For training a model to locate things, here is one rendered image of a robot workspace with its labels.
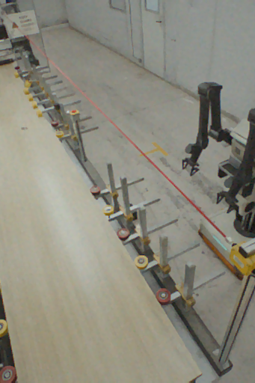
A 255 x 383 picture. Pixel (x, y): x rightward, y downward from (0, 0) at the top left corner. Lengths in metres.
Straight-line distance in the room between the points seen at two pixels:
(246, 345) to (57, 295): 1.50
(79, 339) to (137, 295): 0.36
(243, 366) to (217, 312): 0.42
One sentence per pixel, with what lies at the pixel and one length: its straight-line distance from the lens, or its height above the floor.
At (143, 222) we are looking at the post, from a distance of 1.86.
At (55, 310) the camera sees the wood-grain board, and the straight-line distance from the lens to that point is 1.72.
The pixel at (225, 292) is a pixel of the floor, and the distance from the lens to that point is 2.77.
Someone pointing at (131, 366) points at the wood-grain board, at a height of 0.90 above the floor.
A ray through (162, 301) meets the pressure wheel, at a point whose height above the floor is 0.91.
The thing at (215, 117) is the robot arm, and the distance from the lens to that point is 2.09.
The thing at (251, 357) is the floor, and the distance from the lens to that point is 2.58.
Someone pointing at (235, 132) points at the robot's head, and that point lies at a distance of 2.08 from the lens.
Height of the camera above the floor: 2.36
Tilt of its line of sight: 41 degrees down
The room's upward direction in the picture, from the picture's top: 7 degrees counter-clockwise
